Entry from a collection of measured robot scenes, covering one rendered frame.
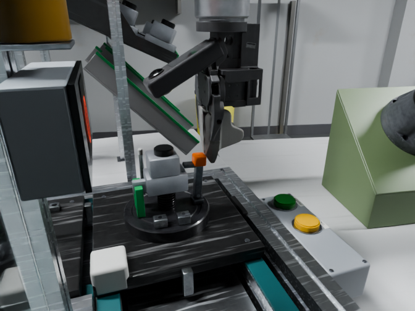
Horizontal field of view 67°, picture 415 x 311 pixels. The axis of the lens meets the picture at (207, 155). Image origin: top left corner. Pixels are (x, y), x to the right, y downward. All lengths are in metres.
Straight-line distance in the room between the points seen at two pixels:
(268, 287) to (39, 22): 0.39
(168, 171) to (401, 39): 3.75
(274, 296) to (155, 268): 0.16
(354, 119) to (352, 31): 3.21
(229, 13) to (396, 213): 0.56
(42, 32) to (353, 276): 0.46
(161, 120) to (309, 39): 3.18
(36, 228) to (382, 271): 0.57
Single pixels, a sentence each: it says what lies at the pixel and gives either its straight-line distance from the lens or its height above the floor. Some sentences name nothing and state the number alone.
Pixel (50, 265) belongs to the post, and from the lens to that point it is 0.31.
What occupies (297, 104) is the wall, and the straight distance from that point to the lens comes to 3.85.
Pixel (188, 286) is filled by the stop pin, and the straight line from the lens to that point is 0.46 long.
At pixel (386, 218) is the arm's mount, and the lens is 0.79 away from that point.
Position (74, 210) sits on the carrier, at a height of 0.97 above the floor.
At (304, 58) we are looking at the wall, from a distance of 3.77.
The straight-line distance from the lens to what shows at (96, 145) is 1.20.
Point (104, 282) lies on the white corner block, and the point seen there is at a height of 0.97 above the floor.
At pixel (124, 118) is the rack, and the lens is 0.66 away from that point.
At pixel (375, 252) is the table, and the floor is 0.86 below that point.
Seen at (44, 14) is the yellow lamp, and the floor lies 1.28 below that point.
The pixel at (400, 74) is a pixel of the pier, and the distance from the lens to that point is 4.16.
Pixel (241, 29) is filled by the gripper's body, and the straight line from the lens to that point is 0.45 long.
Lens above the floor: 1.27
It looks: 23 degrees down
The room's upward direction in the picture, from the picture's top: straight up
